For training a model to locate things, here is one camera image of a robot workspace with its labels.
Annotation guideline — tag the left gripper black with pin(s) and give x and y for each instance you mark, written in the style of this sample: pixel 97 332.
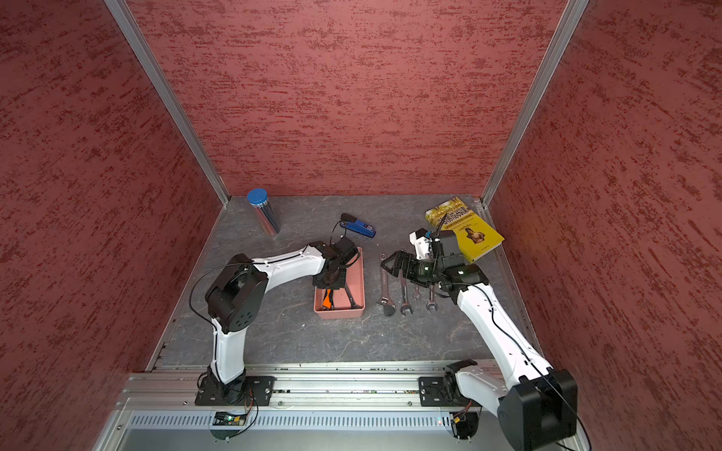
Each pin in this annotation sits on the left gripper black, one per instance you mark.
pixel 341 281

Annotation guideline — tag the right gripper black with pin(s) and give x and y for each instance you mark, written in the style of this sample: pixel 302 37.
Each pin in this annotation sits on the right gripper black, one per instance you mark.
pixel 400 256

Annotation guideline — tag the long silver combination wrench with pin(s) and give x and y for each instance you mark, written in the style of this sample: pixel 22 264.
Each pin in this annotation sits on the long silver combination wrench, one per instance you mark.
pixel 385 302

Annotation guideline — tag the thin silver wrench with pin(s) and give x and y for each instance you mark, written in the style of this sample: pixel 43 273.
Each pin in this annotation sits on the thin silver wrench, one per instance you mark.
pixel 405 308

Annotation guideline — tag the large 16mm combination wrench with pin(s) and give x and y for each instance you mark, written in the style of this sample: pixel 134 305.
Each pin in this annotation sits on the large 16mm combination wrench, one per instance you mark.
pixel 353 304

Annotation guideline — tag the pink storage box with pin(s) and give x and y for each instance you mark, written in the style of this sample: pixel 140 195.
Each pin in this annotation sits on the pink storage box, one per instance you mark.
pixel 342 310

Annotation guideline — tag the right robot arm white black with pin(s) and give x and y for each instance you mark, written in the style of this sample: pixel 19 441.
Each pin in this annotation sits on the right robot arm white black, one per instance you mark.
pixel 535 404

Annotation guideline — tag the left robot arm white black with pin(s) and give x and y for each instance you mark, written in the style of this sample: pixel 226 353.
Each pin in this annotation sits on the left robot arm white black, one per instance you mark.
pixel 234 299

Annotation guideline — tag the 13mm silver wrench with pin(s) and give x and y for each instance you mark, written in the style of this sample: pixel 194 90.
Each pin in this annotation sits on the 13mm silver wrench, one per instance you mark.
pixel 431 305

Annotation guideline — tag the blue stapler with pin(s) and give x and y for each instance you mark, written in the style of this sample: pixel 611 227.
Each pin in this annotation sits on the blue stapler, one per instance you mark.
pixel 352 223

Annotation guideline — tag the yellow book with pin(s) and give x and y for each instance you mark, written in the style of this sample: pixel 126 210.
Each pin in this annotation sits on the yellow book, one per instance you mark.
pixel 475 237

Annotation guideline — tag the blue capped clear tube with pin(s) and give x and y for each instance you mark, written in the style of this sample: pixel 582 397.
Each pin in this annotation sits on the blue capped clear tube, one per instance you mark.
pixel 258 198

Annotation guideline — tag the right control board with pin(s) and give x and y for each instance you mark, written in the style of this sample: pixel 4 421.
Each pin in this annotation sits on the right control board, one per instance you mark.
pixel 464 426

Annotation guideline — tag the control board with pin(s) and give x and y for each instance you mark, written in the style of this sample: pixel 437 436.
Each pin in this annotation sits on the control board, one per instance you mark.
pixel 227 425
pixel 464 426

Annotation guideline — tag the left control board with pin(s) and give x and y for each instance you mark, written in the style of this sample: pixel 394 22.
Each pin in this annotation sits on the left control board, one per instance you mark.
pixel 227 425

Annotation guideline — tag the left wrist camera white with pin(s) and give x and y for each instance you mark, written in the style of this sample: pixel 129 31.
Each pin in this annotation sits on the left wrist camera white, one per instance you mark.
pixel 345 251

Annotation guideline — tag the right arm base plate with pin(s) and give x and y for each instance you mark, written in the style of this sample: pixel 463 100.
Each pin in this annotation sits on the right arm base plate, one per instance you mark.
pixel 440 392

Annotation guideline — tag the aluminium front rail frame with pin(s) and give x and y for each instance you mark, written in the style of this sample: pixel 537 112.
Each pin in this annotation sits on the aluminium front rail frame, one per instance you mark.
pixel 342 406

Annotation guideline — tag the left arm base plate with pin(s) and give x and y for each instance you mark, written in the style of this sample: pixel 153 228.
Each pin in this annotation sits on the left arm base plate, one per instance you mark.
pixel 253 389

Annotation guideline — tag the right corner aluminium post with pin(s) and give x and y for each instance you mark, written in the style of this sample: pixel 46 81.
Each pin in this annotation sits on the right corner aluminium post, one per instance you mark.
pixel 569 20

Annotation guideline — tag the corner aluminium post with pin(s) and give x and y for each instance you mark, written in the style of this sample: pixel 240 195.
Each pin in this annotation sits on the corner aluminium post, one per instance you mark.
pixel 128 26
pixel 569 20

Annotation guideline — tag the left corner aluminium post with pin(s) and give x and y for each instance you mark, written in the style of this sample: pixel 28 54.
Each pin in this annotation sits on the left corner aluminium post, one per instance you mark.
pixel 128 26

